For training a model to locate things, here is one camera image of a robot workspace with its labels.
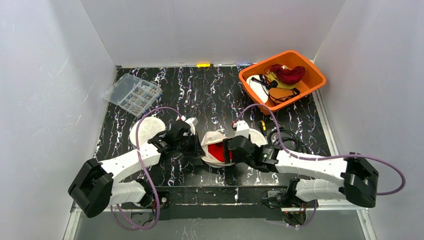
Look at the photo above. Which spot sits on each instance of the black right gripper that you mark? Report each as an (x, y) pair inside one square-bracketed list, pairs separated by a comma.
[(227, 149)]

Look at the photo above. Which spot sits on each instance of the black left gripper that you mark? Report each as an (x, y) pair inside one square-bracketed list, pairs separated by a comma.
[(192, 144)]

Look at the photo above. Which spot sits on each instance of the bright red bra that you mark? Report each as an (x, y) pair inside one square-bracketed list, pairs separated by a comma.
[(216, 150)]

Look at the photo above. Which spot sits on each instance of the dark red bra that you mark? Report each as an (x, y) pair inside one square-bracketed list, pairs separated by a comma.
[(285, 75)]

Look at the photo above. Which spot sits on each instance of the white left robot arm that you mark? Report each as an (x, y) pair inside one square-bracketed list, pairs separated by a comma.
[(99, 184)]

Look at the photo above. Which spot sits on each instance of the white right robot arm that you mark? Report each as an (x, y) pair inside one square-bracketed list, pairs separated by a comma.
[(350, 178)]

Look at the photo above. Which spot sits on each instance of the yellow bra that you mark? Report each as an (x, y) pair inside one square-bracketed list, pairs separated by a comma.
[(276, 82)]

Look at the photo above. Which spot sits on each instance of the orange plastic bin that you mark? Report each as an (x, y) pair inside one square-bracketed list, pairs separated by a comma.
[(261, 91)]

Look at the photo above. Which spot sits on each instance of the yellow tape piece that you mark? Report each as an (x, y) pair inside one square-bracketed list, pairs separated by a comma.
[(204, 65)]

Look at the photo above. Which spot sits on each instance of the clear plastic screw box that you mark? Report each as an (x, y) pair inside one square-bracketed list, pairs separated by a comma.
[(133, 94)]

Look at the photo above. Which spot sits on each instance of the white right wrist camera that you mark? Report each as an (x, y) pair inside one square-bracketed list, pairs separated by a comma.
[(241, 128)]

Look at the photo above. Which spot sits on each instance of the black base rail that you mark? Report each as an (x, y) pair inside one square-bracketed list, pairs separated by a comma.
[(229, 202)]

